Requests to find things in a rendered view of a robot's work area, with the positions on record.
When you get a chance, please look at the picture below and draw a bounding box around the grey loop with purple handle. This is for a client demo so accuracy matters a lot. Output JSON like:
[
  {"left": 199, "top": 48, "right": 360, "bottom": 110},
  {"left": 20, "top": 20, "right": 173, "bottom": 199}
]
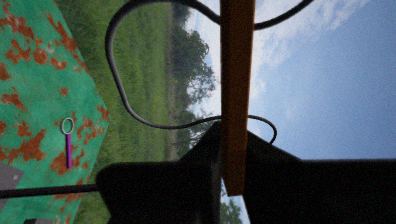
[{"left": 61, "top": 117, "right": 74, "bottom": 168}]

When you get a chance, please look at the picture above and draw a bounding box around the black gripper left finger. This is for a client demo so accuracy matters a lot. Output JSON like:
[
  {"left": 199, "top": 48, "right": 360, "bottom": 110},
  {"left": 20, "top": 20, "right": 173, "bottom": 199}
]
[{"left": 96, "top": 121, "right": 222, "bottom": 224}]

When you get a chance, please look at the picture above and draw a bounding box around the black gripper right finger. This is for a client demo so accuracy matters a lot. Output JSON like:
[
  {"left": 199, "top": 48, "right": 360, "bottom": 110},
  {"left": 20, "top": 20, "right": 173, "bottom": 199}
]
[{"left": 242, "top": 130, "right": 396, "bottom": 224}]

